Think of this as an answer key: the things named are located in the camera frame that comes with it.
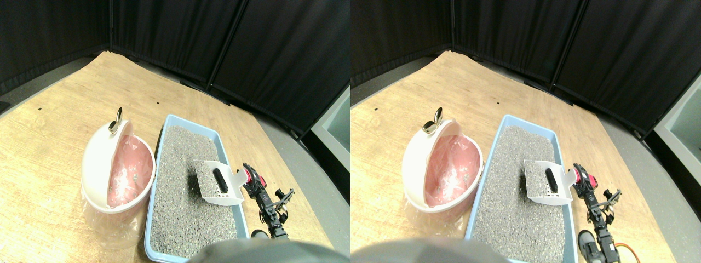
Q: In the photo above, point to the black lump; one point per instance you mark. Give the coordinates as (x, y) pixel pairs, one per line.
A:
(551, 181)
(220, 181)

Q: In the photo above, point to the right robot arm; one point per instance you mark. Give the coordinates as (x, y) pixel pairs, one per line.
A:
(276, 222)
(602, 241)

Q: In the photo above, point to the blue litter tray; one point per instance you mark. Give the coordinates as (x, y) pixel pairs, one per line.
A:
(515, 230)
(186, 230)

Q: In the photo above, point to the white shelf unit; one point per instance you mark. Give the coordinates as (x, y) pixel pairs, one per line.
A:
(682, 118)
(334, 126)

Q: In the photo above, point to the white bin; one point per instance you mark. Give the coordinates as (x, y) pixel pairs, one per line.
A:
(98, 164)
(419, 164)

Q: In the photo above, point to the black bracket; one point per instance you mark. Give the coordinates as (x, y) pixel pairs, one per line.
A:
(613, 197)
(285, 196)

